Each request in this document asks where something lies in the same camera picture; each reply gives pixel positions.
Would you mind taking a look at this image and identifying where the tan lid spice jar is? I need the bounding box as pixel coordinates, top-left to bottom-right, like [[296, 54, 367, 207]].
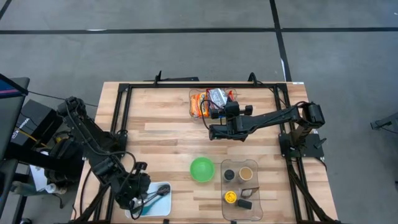
[[238, 166, 254, 183]]

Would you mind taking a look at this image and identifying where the black aluminium table frame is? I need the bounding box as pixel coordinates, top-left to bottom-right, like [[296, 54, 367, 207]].
[[70, 70, 340, 224]]

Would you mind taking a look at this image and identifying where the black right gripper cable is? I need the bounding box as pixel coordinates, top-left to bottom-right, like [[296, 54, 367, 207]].
[[200, 98, 218, 133]]

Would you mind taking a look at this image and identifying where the dark green rectangular tin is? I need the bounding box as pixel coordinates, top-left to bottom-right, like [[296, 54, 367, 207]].
[[238, 198, 253, 211]]

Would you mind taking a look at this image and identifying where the black equipment box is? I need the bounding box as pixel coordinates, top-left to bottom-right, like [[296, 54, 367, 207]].
[[11, 99, 67, 149]]

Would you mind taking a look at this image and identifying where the large clear plastic bin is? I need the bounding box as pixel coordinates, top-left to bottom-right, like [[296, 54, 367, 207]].
[[220, 159, 264, 222]]

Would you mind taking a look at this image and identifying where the yellow lid jar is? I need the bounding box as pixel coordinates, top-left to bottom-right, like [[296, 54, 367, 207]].
[[224, 190, 238, 205]]

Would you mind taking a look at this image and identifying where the green plastic bowl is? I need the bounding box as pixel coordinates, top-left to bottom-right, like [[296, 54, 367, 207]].
[[190, 157, 216, 184]]

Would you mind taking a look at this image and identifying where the orange chicken ramen pack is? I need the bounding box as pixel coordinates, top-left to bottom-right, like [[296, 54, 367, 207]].
[[190, 92, 210, 118]]

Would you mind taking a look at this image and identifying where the small clear plastic bin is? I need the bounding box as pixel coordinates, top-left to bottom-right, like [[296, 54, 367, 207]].
[[188, 88, 240, 124]]

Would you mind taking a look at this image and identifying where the red ramen noodle pack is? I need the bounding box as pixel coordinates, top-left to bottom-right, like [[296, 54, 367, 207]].
[[206, 88, 229, 108]]

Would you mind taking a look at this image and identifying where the white paper sheet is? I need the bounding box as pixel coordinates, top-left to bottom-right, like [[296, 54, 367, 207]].
[[29, 164, 50, 191]]

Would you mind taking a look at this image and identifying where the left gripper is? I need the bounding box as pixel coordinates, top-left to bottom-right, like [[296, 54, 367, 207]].
[[114, 161, 152, 211]]

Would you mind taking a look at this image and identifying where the black floor cable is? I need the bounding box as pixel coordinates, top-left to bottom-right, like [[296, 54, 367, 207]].
[[371, 119, 398, 135]]

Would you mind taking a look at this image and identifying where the teal plastic spoon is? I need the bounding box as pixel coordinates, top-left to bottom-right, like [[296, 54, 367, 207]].
[[139, 194, 170, 217]]

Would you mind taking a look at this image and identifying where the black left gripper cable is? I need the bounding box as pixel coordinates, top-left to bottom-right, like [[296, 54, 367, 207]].
[[118, 151, 147, 220]]

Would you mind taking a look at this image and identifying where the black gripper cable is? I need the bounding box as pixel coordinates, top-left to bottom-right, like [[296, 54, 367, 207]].
[[118, 151, 147, 220], [200, 98, 218, 133]]

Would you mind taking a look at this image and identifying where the dark computer monitor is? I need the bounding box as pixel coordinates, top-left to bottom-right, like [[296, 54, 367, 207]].
[[0, 73, 31, 162]]

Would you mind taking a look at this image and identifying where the white plastic handled bin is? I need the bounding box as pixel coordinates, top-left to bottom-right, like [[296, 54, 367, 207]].
[[124, 181, 172, 218]]

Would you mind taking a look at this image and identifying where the thin black cable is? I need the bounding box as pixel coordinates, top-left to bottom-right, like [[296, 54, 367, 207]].
[[27, 90, 99, 108]]

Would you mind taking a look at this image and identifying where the yellow floor cable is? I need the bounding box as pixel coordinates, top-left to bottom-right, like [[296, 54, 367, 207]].
[[18, 128, 49, 149]]

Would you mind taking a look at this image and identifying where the black equipment stand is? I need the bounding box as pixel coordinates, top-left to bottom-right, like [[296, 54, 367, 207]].
[[0, 119, 86, 187]]

